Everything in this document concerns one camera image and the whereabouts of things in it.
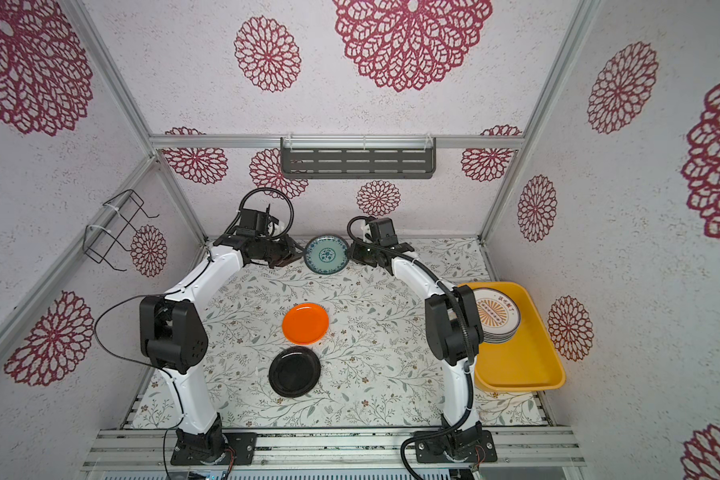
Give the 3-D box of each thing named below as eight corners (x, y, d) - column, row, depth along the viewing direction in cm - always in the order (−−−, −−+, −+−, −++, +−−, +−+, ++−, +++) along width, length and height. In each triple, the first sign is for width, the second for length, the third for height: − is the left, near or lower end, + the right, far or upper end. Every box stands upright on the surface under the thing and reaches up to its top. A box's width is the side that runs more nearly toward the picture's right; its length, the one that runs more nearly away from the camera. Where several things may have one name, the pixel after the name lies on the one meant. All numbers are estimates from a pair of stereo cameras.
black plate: (267, 397, 84) (264, 394, 82) (275, 350, 93) (273, 346, 90) (318, 397, 84) (317, 394, 82) (322, 350, 93) (321, 346, 90)
